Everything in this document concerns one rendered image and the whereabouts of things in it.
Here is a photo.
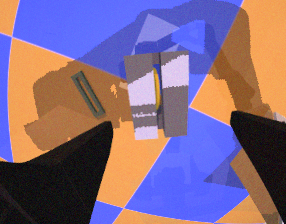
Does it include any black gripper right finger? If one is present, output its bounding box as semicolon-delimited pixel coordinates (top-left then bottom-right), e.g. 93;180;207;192
229;111;286;224

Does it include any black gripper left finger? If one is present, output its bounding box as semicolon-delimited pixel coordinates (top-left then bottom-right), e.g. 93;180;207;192
0;121;114;224

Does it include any gold coin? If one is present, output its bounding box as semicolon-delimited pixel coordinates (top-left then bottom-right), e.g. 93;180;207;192
152;68;159;109

